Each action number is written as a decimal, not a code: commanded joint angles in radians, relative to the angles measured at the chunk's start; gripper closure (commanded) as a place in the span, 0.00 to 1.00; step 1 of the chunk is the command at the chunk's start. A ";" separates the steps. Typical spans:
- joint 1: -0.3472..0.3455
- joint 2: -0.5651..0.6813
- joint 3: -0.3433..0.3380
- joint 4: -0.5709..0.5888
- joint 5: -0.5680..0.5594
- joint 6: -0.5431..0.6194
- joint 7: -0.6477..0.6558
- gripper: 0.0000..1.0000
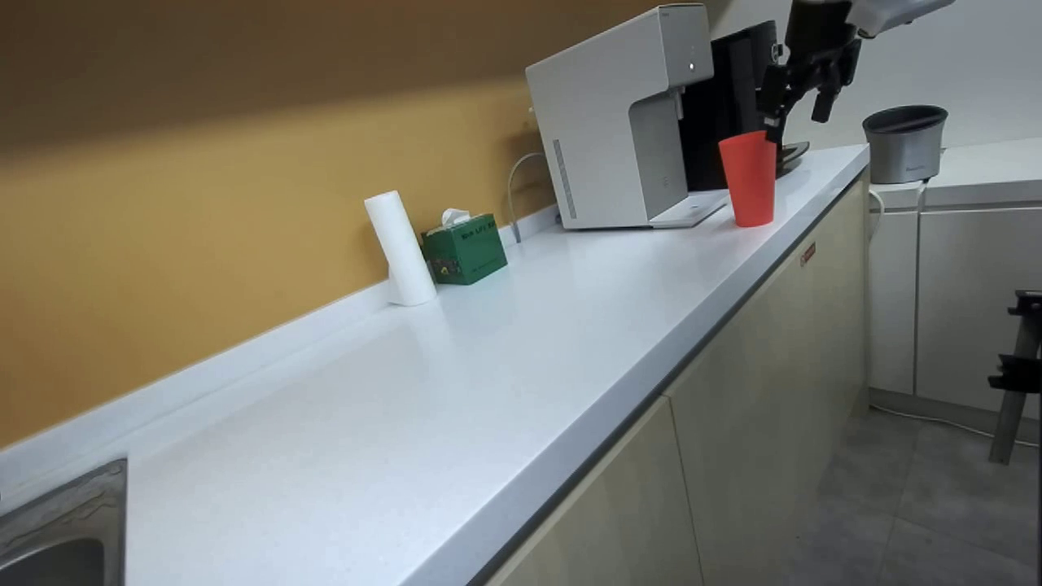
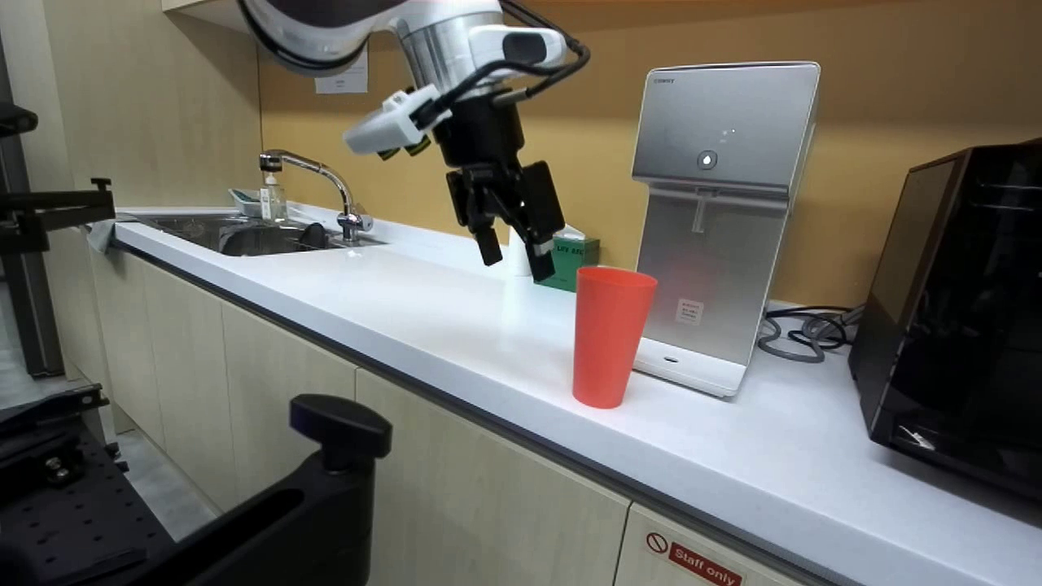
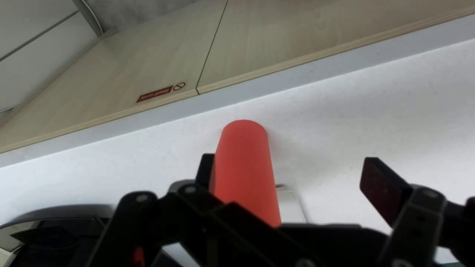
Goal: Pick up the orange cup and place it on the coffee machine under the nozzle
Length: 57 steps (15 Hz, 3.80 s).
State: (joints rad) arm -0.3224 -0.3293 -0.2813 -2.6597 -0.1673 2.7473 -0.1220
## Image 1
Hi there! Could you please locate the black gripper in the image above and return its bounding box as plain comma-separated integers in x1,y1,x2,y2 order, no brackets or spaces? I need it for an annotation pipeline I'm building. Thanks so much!
754,0,867,142

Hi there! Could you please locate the orange plastic cup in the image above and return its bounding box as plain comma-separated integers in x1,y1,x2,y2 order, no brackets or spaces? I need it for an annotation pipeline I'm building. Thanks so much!
716,128,783,231

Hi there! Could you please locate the grey white coffee machine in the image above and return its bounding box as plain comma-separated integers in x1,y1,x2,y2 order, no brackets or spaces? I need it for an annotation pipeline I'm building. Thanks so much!
524,0,733,235

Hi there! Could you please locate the black box appliance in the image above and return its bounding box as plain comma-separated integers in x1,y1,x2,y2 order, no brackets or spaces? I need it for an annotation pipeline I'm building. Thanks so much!
682,15,814,194

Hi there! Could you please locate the grey round pot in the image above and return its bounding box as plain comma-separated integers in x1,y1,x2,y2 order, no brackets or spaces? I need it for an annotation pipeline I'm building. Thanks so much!
858,101,952,189

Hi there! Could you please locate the white side cabinet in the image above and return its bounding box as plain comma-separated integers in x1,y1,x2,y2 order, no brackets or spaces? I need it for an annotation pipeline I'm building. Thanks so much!
862,133,1042,423

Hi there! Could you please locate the beige cabinet door with sticker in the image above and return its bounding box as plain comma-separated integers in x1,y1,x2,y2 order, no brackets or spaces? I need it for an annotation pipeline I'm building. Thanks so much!
796,175,873,530

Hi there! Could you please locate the black tripod stand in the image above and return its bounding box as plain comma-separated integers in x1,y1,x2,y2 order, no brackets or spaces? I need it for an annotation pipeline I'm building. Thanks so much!
983,286,1042,470

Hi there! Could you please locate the green tissue box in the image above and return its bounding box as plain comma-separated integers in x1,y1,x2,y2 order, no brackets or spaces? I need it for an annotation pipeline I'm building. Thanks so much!
421,206,510,289

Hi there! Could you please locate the white paper roll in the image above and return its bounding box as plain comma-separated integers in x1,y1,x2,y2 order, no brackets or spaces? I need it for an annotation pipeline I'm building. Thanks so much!
362,189,440,311

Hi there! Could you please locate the steel sink basin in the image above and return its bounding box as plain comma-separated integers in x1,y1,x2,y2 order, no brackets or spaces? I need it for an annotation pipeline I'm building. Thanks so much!
0,452,130,586

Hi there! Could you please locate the thin grey machine cable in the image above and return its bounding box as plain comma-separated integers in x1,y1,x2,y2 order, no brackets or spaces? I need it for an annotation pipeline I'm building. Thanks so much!
500,147,555,226

